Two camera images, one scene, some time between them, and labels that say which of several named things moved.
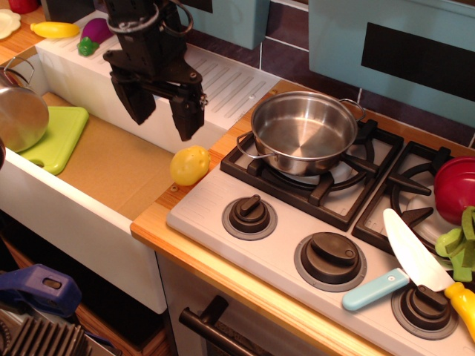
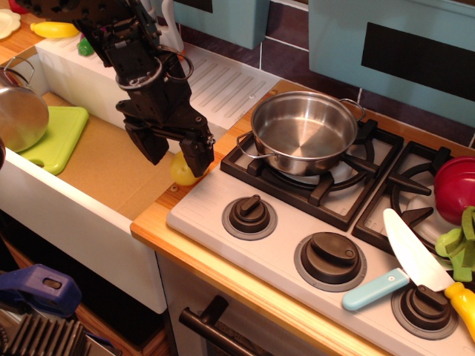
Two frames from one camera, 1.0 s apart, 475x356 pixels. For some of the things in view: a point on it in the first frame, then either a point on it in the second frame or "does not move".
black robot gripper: (151, 34) to (153, 75)
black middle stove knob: (330, 262) does not move
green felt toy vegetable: (459, 245) does not move
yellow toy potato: (189, 165) does not move
